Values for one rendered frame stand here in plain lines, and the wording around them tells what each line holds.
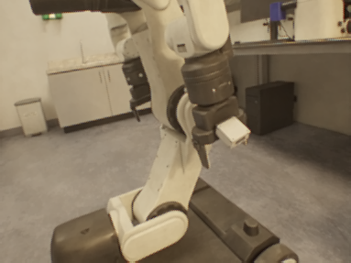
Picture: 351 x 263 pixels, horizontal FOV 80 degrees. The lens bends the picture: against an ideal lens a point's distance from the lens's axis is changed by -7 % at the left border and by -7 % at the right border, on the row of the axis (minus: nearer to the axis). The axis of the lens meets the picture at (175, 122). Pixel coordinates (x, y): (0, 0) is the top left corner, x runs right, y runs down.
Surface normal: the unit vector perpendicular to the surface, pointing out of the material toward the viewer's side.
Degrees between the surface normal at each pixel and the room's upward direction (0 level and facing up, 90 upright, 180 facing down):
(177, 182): 90
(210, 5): 90
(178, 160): 90
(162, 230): 90
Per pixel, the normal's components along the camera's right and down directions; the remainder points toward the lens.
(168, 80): 0.46, 0.22
